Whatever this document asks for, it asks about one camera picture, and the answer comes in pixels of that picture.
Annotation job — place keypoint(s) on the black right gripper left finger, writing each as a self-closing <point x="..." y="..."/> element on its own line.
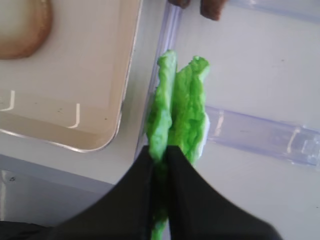
<point x="124" y="213"/>

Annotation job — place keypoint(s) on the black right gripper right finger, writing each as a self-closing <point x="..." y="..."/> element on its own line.
<point x="199" y="212"/>

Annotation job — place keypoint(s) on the green lettuce leaf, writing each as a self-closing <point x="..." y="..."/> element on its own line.
<point x="190" y="122"/>
<point x="158" y="125"/>

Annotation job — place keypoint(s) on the rear brown meat patty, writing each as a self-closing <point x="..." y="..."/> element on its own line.
<point x="211" y="9"/>

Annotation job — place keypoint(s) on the brown meat patty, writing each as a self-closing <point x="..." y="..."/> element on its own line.
<point x="180" y="3"/>
<point x="211" y="9"/>

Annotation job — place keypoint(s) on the front brown meat patty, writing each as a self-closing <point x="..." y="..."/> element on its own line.
<point x="180" y="3"/>

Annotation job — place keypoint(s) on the bottom bun bread slice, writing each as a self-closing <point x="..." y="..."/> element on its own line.
<point x="24" y="27"/>

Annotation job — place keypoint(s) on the white rectangular tray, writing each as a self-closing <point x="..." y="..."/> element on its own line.
<point x="70" y="91"/>

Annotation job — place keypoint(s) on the clear acrylic right food rack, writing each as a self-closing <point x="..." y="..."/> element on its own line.
<point x="280" y="140"/>

